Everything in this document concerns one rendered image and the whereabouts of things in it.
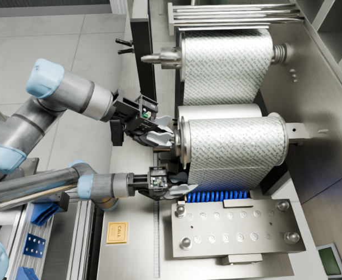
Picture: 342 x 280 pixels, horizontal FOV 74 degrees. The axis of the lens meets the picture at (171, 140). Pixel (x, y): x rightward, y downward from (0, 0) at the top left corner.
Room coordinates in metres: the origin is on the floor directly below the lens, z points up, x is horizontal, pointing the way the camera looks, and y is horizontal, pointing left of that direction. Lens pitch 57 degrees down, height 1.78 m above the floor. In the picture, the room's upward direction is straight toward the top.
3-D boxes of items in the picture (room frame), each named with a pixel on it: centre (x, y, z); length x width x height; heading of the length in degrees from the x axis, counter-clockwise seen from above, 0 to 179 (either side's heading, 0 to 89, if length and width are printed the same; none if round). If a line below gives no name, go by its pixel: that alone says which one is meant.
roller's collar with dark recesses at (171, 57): (0.59, 0.00, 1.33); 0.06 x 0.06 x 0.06; 3
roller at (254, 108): (0.46, -0.15, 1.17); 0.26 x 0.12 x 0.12; 93
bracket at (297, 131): (0.35, -0.33, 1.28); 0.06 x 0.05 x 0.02; 93
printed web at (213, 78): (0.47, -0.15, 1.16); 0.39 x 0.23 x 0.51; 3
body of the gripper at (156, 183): (0.27, 0.07, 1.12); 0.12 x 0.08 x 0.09; 93
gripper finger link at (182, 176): (0.29, -0.04, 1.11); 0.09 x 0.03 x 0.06; 94
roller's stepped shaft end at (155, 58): (0.58, 0.06, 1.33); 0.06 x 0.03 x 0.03; 93
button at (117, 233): (0.17, 0.19, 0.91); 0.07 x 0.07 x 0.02; 3
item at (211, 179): (0.28, -0.17, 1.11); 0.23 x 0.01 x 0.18; 93
